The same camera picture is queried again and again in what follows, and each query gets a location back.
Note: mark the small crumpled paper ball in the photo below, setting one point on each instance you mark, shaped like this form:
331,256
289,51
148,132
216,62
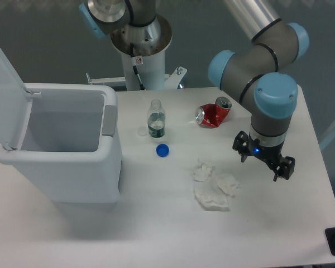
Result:
202,171

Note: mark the crushed red soda can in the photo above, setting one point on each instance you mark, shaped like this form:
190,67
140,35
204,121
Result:
213,114

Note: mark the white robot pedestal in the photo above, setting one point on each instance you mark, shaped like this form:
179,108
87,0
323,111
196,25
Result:
142,51

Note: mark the crumpled white paper sheet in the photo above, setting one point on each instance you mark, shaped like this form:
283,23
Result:
209,196

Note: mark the blue bottle cap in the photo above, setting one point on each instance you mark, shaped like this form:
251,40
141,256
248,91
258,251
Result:
162,150

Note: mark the white trash bin lid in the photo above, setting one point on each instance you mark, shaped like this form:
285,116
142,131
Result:
16,102

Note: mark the white trash bin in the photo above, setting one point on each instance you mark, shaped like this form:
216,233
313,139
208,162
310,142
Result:
71,149

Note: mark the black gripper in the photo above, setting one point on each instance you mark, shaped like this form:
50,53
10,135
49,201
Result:
283,167

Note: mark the white round cap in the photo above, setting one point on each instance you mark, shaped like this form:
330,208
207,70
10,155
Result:
142,131

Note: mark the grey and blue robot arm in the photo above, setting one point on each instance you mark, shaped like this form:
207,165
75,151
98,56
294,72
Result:
252,79

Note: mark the clear plastic bottle green label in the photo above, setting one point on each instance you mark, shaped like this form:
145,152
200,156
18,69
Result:
156,119

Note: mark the crumpled paper ball right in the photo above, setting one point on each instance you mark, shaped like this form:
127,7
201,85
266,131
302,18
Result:
227,184

